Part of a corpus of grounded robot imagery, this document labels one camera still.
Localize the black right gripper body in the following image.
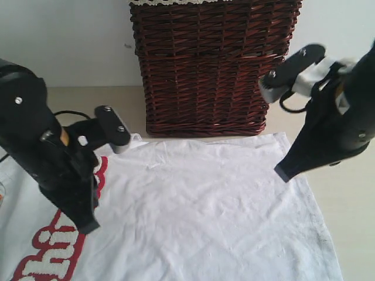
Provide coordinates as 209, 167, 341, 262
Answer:
305, 55, 374, 164

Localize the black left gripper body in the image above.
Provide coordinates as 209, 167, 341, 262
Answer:
1, 111, 98, 211

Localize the white t-shirt with red lettering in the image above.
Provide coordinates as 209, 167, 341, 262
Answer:
1, 133, 342, 280

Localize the brown wicker basket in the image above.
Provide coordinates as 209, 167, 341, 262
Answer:
129, 0, 302, 137

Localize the white lace basket liner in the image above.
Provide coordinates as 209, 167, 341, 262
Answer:
128, 0, 219, 6

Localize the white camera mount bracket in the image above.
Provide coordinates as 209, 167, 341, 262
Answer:
291, 57, 357, 97

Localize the black left camera mount bracket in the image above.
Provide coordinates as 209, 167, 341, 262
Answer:
66, 118, 109, 151

